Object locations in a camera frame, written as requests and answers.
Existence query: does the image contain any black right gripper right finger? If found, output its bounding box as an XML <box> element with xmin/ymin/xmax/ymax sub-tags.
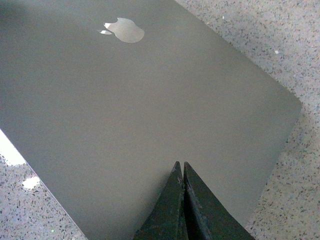
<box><xmin>183</xmin><ymin>162</ymin><xmax>254</xmax><ymax>240</ymax></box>

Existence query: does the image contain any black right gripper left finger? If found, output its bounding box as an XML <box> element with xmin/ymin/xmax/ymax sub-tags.
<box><xmin>133</xmin><ymin>161</ymin><xmax>188</xmax><ymax>240</ymax></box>

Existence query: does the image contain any grey laptop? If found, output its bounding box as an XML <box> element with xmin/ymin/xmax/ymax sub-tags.
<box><xmin>0</xmin><ymin>0</ymin><xmax>302</xmax><ymax>240</ymax></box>

